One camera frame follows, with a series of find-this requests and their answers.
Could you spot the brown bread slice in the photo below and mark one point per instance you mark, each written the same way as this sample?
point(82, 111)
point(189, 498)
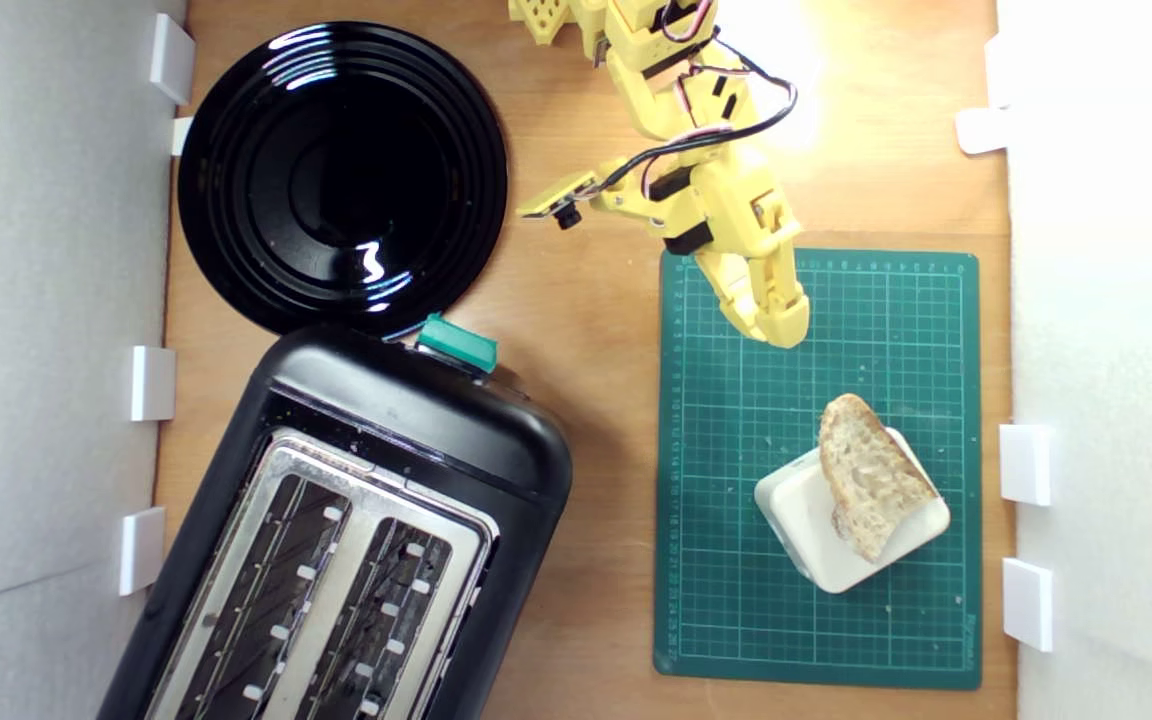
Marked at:
point(871, 480)

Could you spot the black two-slot toaster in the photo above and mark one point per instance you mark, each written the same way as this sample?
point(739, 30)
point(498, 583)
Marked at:
point(416, 410)

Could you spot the white block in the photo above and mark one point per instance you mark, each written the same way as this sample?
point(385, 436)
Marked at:
point(801, 530)

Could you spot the green cutting mat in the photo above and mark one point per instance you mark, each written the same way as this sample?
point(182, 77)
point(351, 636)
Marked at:
point(736, 600)

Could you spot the black plate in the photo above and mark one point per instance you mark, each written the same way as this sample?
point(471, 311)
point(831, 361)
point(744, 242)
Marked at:
point(336, 180)

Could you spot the yellow gripper camera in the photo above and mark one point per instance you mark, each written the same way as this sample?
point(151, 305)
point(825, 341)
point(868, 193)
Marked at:
point(556, 197)

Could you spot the white wall clip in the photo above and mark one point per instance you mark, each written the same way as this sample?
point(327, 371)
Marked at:
point(1028, 604)
point(142, 550)
point(981, 130)
point(153, 383)
point(1026, 464)
point(181, 135)
point(171, 58)
point(996, 70)

